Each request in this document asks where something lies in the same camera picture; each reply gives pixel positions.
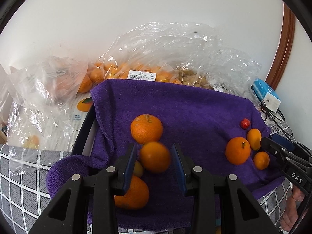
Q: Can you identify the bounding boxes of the small orange mandarin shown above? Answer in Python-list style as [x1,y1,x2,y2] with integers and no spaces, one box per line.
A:
[253,152,270,170]

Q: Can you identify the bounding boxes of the red cherry tomato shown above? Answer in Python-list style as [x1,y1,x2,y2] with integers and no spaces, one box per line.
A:
[240,118,251,130]

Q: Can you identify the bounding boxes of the grey checked tablecloth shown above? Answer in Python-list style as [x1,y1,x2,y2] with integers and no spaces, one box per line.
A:
[1,144,71,233]

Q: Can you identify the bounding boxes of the right hand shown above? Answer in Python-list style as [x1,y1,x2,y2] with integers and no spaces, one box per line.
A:
[280,185,305,232]

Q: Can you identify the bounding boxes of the clear plastic fruit bag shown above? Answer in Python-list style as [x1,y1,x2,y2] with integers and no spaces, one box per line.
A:
[100,22,261,98]

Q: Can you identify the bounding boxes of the black cables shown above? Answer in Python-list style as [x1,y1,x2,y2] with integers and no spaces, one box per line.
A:
[251,84,295,140]

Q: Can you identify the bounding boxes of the brown door frame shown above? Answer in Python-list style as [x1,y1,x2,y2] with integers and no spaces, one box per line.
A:
[265,3,296,90]

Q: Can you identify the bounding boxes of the fruit carton box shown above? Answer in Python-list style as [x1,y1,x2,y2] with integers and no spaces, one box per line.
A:
[68,93,93,152]

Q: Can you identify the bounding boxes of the purple towel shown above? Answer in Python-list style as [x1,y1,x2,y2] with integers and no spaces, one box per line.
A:
[46,79,285,232]

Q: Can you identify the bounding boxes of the black tray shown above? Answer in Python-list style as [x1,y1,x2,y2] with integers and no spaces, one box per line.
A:
[71,105,96,155]

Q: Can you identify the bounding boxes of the brown-green round fruit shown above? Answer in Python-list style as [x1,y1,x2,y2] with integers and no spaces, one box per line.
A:
[133,161,143,178]

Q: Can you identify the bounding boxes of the oval orange kumquat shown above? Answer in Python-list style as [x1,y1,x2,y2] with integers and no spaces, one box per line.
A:
[246,128,262,151]

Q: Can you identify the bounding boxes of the orange mandarin front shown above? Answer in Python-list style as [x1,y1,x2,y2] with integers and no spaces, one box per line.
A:
[114,175,149,210]

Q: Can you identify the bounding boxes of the blue white box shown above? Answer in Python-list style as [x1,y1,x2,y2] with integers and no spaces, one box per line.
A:
[252,78,281,113]

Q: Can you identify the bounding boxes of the small clear plastic bag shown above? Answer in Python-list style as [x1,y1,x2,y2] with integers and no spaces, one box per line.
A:
[6,56,102,151]

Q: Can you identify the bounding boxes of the large rough orange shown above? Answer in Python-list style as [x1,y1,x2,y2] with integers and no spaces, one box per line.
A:
[130,114,163,144]

